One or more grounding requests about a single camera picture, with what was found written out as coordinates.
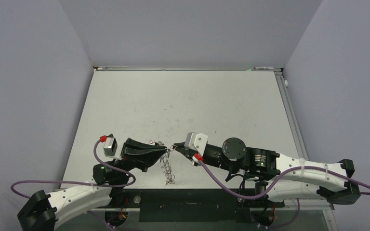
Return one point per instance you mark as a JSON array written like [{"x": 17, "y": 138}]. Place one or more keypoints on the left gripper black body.
[{"x": 132, "y": 160}]

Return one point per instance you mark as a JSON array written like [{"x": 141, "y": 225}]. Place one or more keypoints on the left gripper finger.
[
  {"x": 146, "y": 147},
  {"x": 150, "y": 158}
]

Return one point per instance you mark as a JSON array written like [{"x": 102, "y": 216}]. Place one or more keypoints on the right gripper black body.
[{"x": 212, "y": 156}]

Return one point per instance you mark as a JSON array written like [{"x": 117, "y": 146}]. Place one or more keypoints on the large perforated metal keyring disc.
[{"x": 166, "y": 166}]

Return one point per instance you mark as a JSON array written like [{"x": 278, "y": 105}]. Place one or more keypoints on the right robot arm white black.
[{"x": 281, "y": 177}]

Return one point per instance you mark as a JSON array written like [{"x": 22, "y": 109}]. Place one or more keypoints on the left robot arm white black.
[{"x": 47, "y": 211}]

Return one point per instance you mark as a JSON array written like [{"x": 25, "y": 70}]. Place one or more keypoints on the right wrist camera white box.
[{"x": 196, "y": 141}]

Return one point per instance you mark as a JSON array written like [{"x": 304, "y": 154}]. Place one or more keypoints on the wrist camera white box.
[
  {"x": 196, "y": 141},
  {"x": 112, "y": 148}
]

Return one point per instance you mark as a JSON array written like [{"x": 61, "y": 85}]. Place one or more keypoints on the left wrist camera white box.
[{"x": 112, "y": 148}]

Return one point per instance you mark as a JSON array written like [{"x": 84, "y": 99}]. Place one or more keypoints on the aluminium rail right edge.
[{"x": 293, "y": 123}]

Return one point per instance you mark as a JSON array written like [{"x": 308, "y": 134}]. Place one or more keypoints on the aluminium rail edge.
[
  {"x": 127, "y": 68},
  {"x": 293, "y": 123}
]

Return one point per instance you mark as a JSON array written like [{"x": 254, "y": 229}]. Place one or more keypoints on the aluminium rail back edge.
[{"x": 127, "y": 68}]

